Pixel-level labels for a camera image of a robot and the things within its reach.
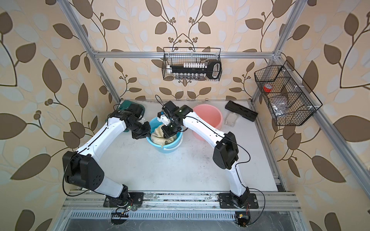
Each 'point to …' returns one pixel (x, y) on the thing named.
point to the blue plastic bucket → (174, 146)
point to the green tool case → (124, 104)
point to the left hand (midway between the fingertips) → (149, 132)
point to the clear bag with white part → (231, 119)
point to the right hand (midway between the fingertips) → (165, 135)
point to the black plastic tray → (241, 110)
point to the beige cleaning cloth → (157, 137)
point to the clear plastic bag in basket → (279, 109)
